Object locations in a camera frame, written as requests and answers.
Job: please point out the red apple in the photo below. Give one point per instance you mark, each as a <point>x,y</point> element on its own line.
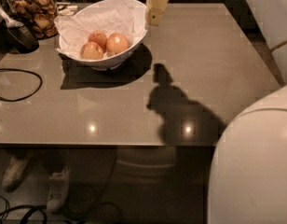
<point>91,51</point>
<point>98,37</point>
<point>116,43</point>

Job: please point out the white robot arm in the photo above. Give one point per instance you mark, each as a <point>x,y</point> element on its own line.
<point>248,175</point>

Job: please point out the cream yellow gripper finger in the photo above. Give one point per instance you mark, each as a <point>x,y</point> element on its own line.
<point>155,11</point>

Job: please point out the left white shoe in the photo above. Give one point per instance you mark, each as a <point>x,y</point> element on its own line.
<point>14,174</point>

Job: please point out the white paper in bowl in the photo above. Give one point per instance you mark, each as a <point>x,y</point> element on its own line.
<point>87,25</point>

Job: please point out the small white items behind bowl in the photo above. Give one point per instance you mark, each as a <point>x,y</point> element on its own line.
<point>67,10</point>

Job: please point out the white bowl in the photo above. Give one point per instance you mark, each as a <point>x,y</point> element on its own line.
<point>112,58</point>

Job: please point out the glass jar of chips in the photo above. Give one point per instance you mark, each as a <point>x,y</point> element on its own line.
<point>39,14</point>

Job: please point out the black round appliance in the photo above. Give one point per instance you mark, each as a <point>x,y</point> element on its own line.
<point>19,35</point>

